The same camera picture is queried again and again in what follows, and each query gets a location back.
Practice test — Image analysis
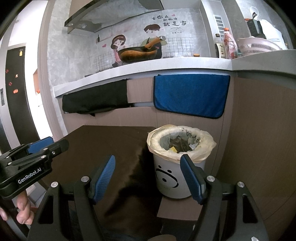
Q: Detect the white trash bin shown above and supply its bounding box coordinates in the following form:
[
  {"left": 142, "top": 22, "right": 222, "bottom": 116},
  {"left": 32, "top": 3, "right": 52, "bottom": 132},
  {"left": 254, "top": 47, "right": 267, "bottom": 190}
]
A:
[{"left": 152, "top": 152, "right": 206, "bottom": 200}]

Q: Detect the person left hand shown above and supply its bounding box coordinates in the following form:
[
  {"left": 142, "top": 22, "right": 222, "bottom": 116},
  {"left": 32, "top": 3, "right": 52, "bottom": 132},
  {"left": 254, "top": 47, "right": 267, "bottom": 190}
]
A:
[{"left": 0, "top": 191, "right": 35, "bottom": 226}]

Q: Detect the black refrigerator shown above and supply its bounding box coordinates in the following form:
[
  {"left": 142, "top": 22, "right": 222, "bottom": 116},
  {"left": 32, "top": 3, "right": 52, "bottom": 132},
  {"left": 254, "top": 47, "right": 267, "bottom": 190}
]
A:
[{"left": 2, "top": 46, "right": 40, "bottom": 145}]

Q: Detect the black hanging cloth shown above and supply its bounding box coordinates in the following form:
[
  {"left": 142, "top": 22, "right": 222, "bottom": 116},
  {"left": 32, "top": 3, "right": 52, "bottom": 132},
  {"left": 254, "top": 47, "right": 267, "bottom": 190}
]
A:
[{"left": 62, "top": 79, "right": 134, "bottom": 116}]

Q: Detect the blue hanging towel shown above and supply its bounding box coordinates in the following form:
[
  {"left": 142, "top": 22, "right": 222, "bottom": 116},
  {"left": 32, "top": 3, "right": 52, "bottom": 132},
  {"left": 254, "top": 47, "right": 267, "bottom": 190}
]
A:
[{"left": 153, "top": 74, "right": 230, "bottom": 119}]

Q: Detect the dark sauce bottle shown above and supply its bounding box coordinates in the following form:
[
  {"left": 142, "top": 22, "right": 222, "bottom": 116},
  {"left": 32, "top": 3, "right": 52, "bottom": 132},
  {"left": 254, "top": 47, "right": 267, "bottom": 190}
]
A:
[{"left": 215, "top": 33, "right": 226, "bottom": 58}]

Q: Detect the red-capped plastic bottle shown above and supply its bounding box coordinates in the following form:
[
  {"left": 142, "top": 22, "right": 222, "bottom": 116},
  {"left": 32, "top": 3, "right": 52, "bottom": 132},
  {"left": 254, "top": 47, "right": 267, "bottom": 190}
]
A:
[{"left": 223, "top": 28, "right": 238, "bottom": 59}]

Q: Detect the range hood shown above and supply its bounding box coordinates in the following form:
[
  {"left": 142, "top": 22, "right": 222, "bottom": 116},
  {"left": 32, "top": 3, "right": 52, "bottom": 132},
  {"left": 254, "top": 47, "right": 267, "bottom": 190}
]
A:
[{"left": 64, "top": 0, "right": 164, "bottom": 33}]

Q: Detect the pink dish basket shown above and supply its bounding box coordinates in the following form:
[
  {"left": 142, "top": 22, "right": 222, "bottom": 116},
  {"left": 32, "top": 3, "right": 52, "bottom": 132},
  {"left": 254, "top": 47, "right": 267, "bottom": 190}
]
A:
[{"left": 236, "top": 36, "right": 282, "bottom": 56}]

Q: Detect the black knife block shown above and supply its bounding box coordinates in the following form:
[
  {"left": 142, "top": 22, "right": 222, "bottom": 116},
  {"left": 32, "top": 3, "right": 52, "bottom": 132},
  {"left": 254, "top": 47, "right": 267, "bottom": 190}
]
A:
[{"left": 247, "top": 19, "right": 266, "bottom": 39}]

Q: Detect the white kettle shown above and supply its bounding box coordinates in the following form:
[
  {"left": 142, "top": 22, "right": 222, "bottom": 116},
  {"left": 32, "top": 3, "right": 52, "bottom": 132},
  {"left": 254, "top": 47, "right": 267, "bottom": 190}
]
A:
[{"left": 250, "top": 6, "right": 287, "bottom": 50}]

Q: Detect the black wok with handle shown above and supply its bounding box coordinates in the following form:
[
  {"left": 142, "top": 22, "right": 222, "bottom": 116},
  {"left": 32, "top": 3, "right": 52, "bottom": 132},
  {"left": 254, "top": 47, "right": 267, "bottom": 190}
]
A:
[{"left": 118, "top": 36, "right": 166, "bottom": 63}]

